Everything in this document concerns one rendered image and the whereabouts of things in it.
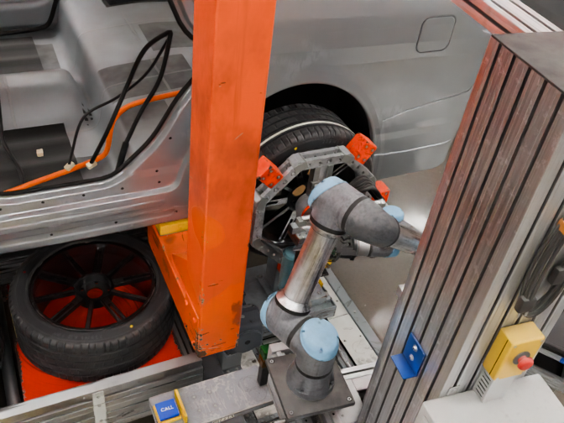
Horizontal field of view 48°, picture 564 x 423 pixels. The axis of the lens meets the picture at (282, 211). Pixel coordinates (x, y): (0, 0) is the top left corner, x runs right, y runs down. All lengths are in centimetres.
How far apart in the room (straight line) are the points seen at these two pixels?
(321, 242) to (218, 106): 47
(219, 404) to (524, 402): 116
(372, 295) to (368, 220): 183
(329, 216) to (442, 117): 137
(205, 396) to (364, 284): 141
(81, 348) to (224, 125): 115
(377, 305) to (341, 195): 178
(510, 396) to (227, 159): 97
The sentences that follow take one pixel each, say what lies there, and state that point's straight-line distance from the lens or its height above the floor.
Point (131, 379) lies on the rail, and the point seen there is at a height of 39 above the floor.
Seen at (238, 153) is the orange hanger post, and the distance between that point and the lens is 183.
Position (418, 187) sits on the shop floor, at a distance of 435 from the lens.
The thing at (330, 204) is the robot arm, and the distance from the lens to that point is 174.
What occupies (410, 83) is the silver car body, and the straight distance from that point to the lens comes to 278.
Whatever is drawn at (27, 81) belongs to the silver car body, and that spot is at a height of 95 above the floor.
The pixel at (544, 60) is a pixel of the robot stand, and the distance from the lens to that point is 123.
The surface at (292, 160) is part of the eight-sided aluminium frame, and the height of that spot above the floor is 111.
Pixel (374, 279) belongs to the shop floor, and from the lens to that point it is 359.
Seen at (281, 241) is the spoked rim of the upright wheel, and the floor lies 63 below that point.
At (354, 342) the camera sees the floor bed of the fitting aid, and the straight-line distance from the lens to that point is 316.
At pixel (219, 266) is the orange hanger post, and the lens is 210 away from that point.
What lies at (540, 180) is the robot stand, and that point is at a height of 187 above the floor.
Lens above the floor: 248
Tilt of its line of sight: 39 degrees down
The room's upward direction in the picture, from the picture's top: 9 degrees clockwise
